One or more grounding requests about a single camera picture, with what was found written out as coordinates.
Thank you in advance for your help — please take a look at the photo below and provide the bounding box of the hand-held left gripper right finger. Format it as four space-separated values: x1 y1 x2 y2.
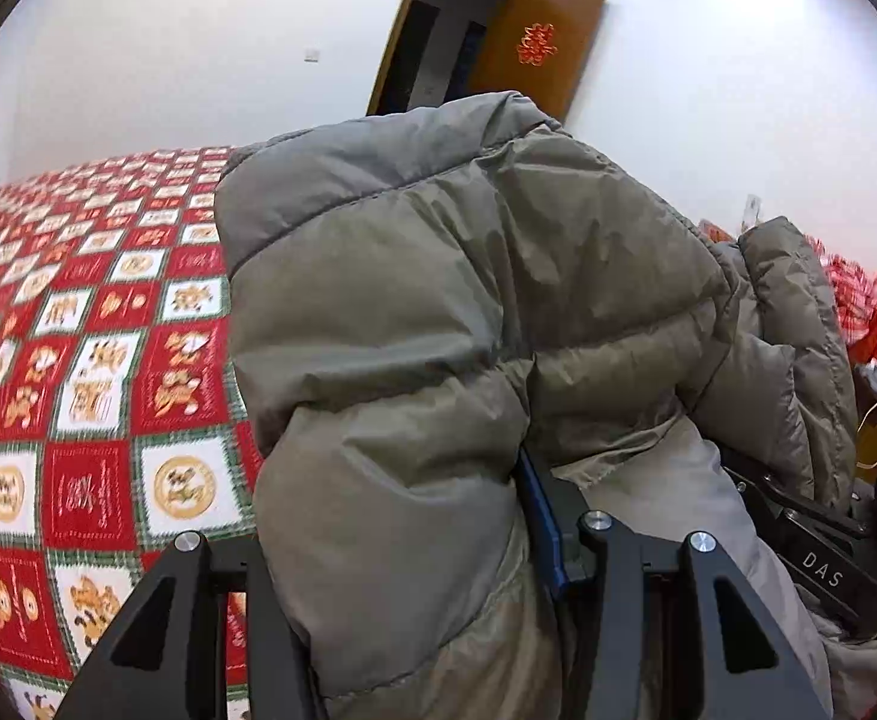
515 448 833 720

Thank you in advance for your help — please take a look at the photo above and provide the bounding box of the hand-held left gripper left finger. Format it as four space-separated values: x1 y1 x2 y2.
55 531 327 720

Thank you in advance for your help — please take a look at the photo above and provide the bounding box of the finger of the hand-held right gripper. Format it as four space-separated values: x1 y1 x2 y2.
718 450 795 535

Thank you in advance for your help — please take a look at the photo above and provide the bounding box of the grey puffer jacket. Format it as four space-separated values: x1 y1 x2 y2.
214 90 877 720

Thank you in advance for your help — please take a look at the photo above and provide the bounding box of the red bear-print blanket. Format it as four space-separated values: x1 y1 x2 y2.
0 144 263 720

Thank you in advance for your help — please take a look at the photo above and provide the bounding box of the red paper door decoration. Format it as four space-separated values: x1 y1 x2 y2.
517 22 560 67

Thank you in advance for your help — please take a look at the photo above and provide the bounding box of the white cable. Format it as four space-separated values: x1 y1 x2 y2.
854 390 877 467

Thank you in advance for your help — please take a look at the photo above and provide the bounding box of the brown door frame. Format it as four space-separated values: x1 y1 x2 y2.
365 0 518 117

